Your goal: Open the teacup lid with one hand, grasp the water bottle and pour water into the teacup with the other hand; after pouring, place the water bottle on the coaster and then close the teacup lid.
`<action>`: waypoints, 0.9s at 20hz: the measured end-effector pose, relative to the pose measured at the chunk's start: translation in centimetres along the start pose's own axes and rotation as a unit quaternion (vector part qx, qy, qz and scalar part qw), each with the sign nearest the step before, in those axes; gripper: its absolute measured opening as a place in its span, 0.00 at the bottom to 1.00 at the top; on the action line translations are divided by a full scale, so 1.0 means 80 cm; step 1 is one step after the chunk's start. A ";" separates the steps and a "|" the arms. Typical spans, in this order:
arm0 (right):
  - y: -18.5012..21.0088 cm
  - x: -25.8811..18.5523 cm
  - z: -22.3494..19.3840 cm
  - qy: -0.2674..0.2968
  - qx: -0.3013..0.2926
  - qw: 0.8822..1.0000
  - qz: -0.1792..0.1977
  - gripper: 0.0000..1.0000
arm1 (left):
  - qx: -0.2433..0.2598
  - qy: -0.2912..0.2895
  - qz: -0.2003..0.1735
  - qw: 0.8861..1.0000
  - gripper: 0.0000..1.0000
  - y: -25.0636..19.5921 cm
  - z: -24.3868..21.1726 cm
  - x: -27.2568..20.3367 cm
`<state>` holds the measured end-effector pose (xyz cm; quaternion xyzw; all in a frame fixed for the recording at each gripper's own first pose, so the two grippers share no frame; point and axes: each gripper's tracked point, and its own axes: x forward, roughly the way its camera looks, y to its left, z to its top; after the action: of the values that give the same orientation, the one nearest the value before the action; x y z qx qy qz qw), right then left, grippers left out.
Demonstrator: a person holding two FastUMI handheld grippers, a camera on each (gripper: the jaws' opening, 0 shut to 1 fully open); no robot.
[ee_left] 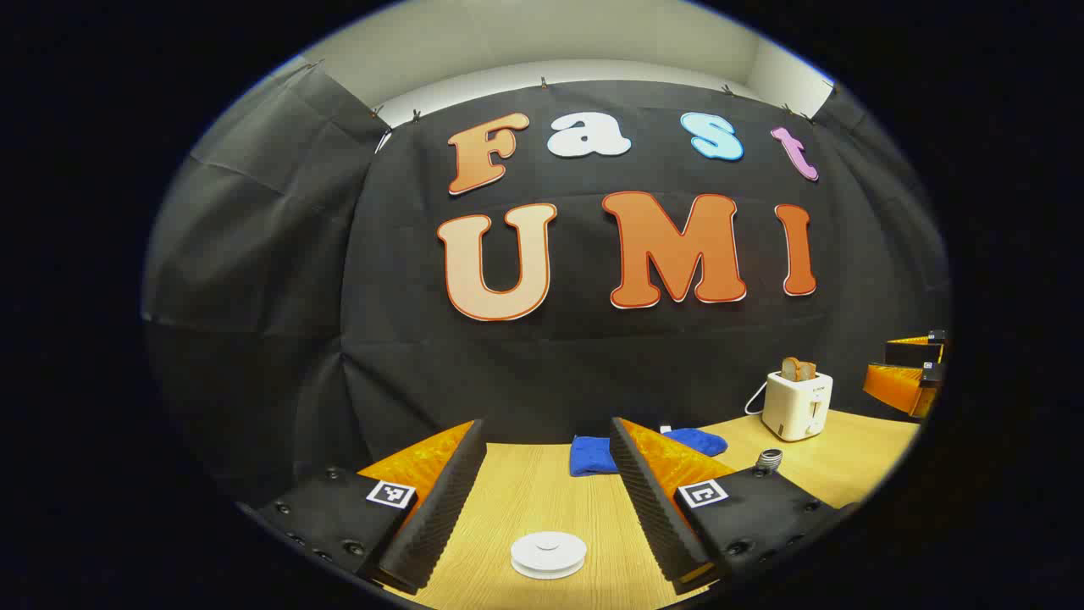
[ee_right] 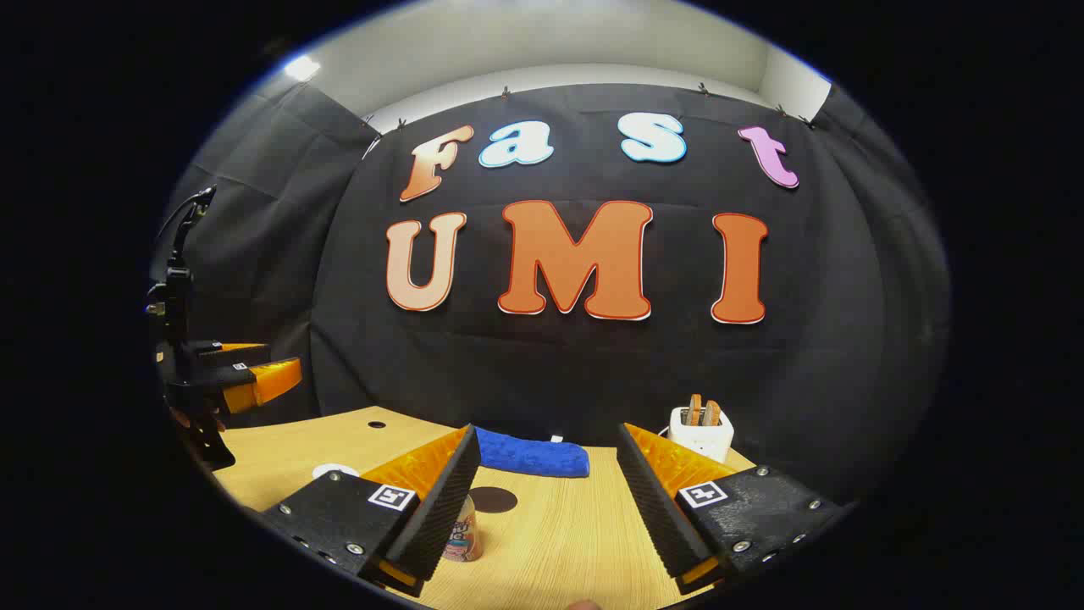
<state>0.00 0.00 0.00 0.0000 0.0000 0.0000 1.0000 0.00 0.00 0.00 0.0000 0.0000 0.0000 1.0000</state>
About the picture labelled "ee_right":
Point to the white toaster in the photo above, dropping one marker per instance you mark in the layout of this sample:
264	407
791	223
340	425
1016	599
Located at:
701	439

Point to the dark brown round coaster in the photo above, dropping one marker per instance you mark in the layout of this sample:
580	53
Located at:
495	500

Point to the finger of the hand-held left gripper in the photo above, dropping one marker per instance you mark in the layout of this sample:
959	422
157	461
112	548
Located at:
271	381
229	356

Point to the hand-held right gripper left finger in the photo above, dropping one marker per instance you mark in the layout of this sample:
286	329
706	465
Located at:
440	508

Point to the white teacup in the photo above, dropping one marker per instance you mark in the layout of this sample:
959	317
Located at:
317	473

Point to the toast slice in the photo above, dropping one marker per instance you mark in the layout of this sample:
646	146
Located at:
713	413
695	411

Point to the ceiling light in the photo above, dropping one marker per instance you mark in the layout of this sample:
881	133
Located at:
302	68

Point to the blue cloth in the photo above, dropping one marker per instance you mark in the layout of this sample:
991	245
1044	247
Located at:
533	456

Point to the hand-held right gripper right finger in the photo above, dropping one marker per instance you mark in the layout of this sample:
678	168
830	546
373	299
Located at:
656	500

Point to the silver water bottle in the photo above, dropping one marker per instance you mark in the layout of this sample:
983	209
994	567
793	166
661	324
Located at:
464	538

